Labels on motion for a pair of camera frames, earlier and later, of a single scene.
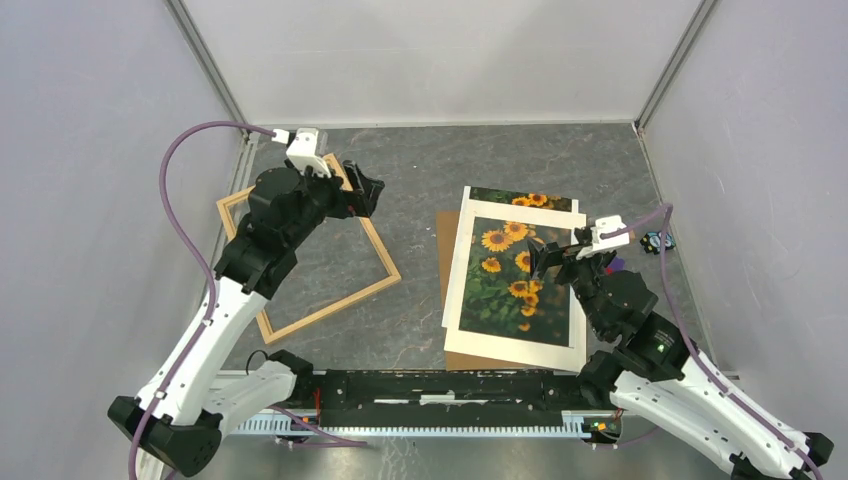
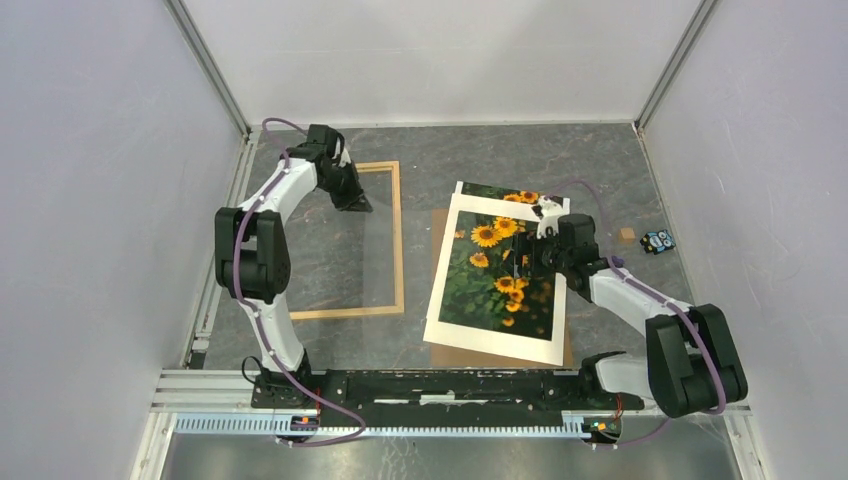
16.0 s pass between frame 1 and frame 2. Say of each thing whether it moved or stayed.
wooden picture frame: moved
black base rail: stayed
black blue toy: stayed
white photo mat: moved
